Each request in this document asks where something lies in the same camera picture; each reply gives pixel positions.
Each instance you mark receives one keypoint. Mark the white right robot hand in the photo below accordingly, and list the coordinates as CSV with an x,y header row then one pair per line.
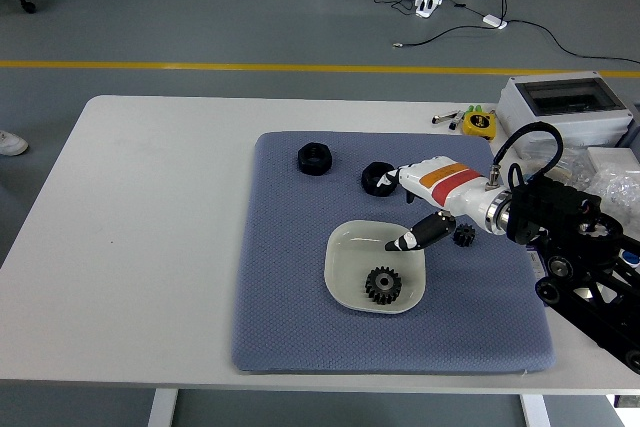
x,y
445,182

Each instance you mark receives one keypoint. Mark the small black gear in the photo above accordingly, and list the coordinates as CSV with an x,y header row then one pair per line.
x,y
464,236

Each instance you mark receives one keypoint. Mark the large black gear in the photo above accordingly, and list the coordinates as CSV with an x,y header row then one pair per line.
x,y
384,285

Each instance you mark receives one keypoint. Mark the large black hex nut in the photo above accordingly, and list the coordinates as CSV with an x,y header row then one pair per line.
x,y
372,179
314,159

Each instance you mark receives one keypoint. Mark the flat white box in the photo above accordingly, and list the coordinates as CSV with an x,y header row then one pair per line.
x,y
612,157

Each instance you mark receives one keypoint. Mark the silver pen tool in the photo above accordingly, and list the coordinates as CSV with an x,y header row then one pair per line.
x,y
442,118

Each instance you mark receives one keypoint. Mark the yellow tape measure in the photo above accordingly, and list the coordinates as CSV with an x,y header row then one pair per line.
x,y
479,125

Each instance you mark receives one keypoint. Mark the purple-edged label card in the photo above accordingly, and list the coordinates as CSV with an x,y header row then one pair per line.
x,y
534,262

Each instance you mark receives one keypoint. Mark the white square dish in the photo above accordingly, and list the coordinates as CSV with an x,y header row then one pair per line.
x,y
350,267

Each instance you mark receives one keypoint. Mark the white power adapter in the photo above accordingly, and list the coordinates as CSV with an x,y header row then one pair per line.
x,y
494,21

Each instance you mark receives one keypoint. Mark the clear bag of screws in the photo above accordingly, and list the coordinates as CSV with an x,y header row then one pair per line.
x,y
617,182

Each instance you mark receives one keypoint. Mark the white power strip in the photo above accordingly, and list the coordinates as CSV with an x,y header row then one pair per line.
x,y
429,2

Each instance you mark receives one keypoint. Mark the blue-grey textured mat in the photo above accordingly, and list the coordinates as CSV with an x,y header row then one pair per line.
x,y
280,272

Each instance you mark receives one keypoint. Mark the white table leg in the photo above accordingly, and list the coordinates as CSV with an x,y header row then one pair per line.
x,y
162,407
535,409

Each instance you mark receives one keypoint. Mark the person's white shoe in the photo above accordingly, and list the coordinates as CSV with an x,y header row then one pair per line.
x,y
11,143

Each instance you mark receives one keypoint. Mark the grey electrical enclosure box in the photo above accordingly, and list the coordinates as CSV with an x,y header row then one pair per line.
x,y
520,107

